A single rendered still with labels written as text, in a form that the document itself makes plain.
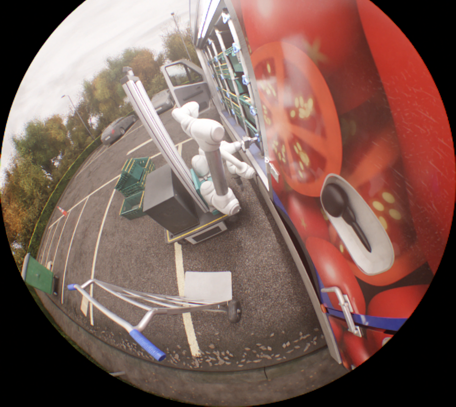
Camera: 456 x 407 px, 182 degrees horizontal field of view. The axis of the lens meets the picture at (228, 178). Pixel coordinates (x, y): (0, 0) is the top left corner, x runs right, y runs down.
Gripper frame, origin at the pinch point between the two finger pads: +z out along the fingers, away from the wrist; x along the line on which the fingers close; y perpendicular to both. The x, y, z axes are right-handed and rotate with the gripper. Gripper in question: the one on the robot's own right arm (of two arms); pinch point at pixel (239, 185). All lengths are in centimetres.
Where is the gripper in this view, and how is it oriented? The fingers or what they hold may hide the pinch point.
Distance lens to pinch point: 153.4
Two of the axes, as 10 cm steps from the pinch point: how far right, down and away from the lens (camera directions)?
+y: -8.9, 4.5, -0.7
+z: 2.8, 6.7, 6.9
